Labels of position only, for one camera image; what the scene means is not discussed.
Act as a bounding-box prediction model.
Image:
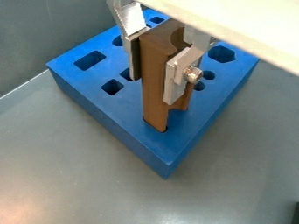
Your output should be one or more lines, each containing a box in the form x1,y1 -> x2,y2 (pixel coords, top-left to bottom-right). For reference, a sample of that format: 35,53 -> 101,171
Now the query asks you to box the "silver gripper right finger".
163,25 -> 218,105

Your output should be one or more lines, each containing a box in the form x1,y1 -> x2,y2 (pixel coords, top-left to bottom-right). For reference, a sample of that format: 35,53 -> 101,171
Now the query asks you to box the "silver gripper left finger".
107,0 -> 149,81

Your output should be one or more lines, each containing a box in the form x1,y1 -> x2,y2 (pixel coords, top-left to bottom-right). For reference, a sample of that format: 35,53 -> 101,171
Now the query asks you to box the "brown arch-shaped peg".
139,19 -> 194,132

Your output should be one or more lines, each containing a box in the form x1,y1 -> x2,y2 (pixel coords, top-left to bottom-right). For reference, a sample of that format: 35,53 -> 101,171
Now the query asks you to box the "blue shape-sorting block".
47,10 -> 258,178

